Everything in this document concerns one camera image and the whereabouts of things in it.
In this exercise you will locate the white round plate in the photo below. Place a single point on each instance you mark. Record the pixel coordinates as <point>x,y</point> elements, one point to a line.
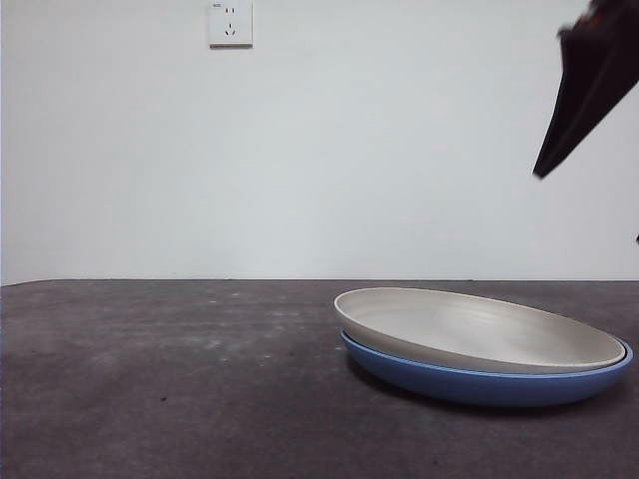
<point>474,329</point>

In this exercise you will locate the white wall socket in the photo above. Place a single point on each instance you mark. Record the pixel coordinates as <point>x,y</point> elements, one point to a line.
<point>230,25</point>

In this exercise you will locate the blue round plate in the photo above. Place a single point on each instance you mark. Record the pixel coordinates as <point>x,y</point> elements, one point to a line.
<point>474,389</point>

